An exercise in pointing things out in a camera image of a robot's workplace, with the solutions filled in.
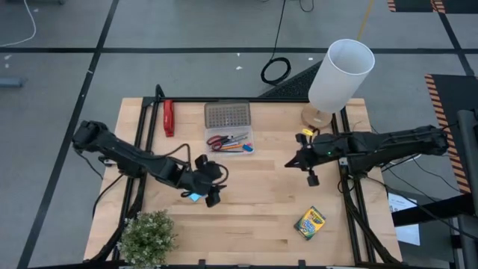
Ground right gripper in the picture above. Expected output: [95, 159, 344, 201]
[285, 133, 339, 188]

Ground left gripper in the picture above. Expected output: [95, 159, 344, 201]
[179, 153, 225, 208]

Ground red black scissors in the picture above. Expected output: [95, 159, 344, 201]
[206, 132, 250, 152]

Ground yellow green crayon box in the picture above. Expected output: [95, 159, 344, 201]
[293, 205, 326, 241]

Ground red stapler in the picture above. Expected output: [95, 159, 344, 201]
[163, 99, 176, 137]

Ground clear plastic pencil box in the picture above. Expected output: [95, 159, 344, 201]
[203, 100, 255, 156]

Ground small green potted plant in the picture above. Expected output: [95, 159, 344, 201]
[117, 209, 177, 269]

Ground white shade wooden table lamp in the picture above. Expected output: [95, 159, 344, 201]
[300, 38, 376, 131]

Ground white paper sheet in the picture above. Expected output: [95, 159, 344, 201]
[388, 192, 421, 247]

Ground black hazard-striped floor mat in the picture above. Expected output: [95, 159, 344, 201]
[424, 73, 478, 195]
[387, 0, 436, 13]
[432, 0, 478, 15]

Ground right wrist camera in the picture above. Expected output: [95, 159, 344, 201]
[308, 143, 326, 165]

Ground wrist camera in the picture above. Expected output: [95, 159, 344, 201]
[308, 143, 326, 165]
[204, 167, 225, 190]

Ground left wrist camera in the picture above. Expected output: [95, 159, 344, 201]
[204, 167, 225, 190]

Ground black left camera cable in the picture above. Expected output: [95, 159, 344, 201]
[163, 143, 229, 187]

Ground black aluminium table frame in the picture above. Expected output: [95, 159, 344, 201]
[85, 84, 403, 269]

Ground black coiled floor cable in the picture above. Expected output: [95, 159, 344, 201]
[260, 0, 313, 86]

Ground black camera stand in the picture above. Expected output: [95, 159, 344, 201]
[391, 109, 478, 269]

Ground gray floor bracket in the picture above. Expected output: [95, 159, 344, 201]
[0, 77, 23, 89]

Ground white floor cable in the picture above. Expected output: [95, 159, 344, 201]
[0, 0, 37, 48]

